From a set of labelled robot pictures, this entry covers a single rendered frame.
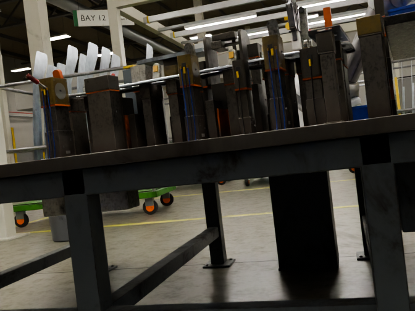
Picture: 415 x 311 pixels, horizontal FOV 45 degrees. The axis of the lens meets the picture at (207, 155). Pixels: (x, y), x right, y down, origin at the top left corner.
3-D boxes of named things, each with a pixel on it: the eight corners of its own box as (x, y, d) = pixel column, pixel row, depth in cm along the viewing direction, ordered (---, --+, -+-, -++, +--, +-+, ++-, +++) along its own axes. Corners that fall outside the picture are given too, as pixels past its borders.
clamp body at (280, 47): (268, 135, 174) (257, 36, 174) (277, 134, 185) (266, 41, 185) (287, 132, 172) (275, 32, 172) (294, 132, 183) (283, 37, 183)
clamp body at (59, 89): (41, 163, 214) (31, 79, 213) (62, 161, 227) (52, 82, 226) (57, 161, 211) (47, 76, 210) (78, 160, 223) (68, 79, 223)
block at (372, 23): (367, 122, 172) (355, 18, 172) (369, 122, 180) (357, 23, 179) (392, 119, 169) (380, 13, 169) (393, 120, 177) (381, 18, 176)
